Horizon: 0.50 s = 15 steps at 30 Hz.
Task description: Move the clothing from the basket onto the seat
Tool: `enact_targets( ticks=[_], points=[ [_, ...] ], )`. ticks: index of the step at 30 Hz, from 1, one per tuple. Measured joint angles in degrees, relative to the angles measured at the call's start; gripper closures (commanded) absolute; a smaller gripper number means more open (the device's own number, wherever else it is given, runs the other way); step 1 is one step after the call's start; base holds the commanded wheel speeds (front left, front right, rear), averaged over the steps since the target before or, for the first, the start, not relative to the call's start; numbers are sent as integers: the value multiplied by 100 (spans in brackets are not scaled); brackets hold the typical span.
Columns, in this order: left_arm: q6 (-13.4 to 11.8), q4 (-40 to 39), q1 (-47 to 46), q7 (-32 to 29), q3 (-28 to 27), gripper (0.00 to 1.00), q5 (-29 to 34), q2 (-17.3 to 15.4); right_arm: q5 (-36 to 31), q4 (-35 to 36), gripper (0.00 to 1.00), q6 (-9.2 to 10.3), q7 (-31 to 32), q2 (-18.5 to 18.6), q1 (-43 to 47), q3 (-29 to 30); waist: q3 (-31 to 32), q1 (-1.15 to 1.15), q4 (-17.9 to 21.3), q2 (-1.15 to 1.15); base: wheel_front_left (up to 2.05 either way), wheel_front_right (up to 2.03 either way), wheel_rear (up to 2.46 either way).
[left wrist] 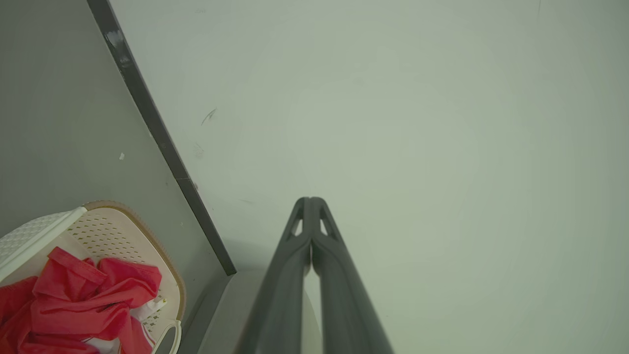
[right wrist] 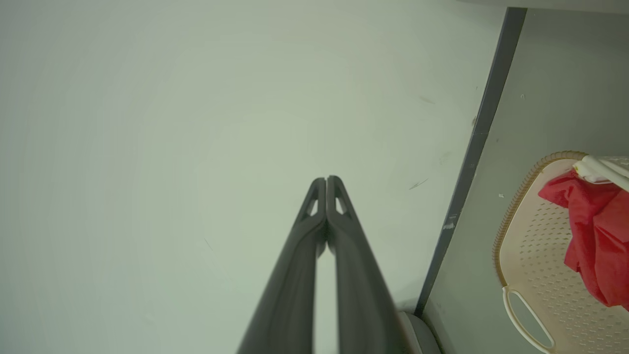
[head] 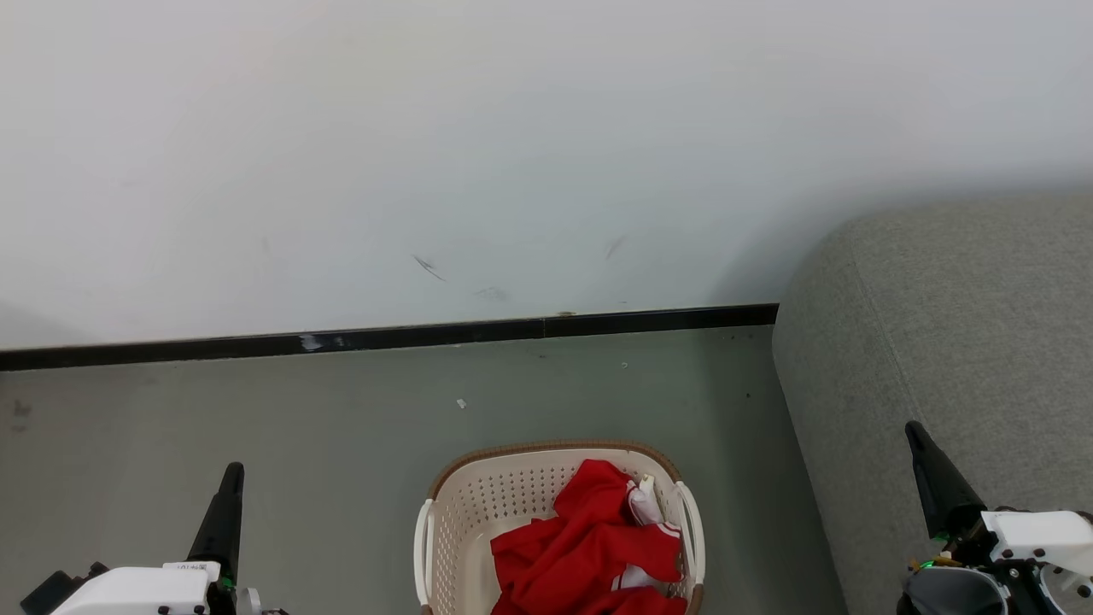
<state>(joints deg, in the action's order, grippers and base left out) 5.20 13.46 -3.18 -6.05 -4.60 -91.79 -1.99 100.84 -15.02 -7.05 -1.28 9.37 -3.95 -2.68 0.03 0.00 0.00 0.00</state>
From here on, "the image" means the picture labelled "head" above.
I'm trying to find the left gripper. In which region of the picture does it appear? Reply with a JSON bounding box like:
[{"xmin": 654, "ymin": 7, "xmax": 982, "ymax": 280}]
[{"xmin": 185, "ymin": 462, "xmax": 288, "ymax": 615}]

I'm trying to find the red shorts white trim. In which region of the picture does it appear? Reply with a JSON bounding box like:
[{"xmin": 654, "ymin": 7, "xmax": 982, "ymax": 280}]
[{"xmin": 489, "ymin": 518, "xmax": 689, "ymax": 615}]

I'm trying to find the black wall baseboard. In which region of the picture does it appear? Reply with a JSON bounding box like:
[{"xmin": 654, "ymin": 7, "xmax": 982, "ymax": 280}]
[{"xmin": 0, "ymin": 303, "xmax": 780, "ymax": 372}]

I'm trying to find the cream laundry basket brown rim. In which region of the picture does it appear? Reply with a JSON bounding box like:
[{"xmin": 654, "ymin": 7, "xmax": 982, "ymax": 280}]
[{"xmin": 413, "ymin": 439, "xmax": 708, "ymax": 615}]

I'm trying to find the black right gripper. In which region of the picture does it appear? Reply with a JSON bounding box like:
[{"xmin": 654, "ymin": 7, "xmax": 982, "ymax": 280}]
[{"xmin": 896, "ymin": 420, "xmax": 1093, "ymax": 615}]

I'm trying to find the grey fabric sofa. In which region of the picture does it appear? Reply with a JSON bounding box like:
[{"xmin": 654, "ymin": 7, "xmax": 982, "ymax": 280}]
[{"xmin": 772, "ymin": 192, "xmax": 1093, "ymax": 615}]

